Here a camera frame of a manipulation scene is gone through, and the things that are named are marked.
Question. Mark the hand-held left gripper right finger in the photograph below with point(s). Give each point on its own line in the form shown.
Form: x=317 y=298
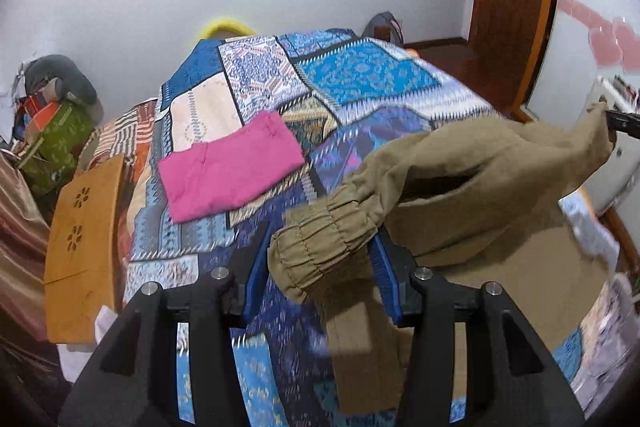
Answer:
x=388 y=279

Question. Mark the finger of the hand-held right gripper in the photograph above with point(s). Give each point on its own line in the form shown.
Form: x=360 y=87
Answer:
x=625 y=122

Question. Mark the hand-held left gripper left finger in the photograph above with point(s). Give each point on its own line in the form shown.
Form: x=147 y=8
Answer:
x=254 y=279

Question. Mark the khaki pants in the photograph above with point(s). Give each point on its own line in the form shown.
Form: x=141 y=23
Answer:
x=475 y=207

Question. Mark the white refrigerator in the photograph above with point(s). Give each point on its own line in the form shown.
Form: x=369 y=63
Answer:
x=575 y=82

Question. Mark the pink heart sticker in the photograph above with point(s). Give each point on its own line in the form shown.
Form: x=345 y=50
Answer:
x=605 y=42

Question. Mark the pink folded garment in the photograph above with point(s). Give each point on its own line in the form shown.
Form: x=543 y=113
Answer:
x=225 y=172

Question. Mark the brown wooden door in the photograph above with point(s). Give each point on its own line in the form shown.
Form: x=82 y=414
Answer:
x=510 y=7

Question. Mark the orange wooden lap table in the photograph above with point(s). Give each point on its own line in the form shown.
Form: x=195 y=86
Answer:
x=80 y=247

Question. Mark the white crumpled cloth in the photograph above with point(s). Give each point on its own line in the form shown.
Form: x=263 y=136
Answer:
x=85 y=352

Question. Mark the orange striped blanket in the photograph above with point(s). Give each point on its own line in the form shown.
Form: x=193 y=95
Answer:
x=125 y=127

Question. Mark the blue patchwork blanket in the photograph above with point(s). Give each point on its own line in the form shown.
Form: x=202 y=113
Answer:
x=350 y=72

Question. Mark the brown satin cloth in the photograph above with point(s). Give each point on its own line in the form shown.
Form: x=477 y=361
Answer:
x=20 y=247

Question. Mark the green patterned bag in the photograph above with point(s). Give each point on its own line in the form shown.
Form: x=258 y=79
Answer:
x=60 y=142

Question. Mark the grey backpack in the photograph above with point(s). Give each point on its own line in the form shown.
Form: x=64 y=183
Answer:
x=382 y=24

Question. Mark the grey plush pillow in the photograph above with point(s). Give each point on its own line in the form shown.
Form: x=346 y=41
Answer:
x=60 y=74

